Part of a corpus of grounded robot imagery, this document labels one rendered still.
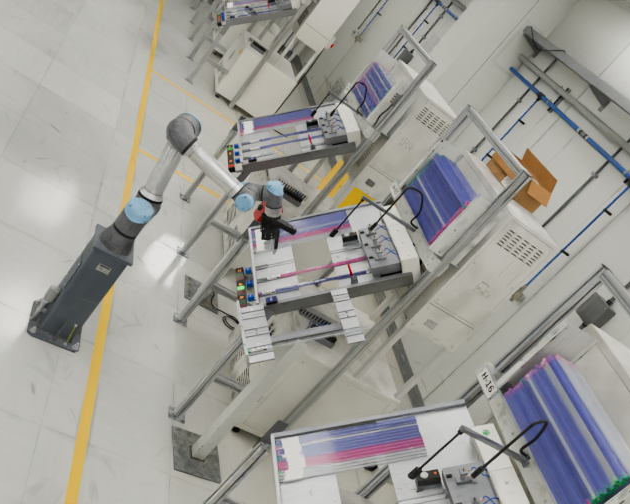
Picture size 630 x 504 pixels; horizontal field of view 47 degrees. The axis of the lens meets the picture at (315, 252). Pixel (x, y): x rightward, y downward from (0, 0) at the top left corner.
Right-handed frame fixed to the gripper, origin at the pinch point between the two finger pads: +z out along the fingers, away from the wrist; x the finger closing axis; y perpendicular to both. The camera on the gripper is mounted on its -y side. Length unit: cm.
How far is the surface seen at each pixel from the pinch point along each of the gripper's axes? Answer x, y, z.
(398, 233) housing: -3, -58, -9
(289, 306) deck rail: 20.9, -5.6, 15.5
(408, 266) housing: 19, -58, -5
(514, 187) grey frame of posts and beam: 25, -95, -48
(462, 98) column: -295, -189, 30
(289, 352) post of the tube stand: 46, -3, 21
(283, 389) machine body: 21, -6, 66
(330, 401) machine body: 21, -30, 75
